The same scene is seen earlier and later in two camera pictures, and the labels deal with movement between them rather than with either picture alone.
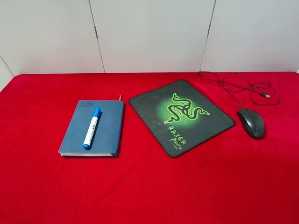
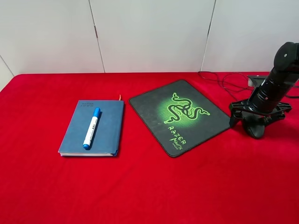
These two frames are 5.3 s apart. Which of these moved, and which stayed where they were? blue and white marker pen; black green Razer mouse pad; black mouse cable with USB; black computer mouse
Moved: black mouse cable with USB
Stayed: black computer mouse; black green Razer mouse pad; blue and white marker pen
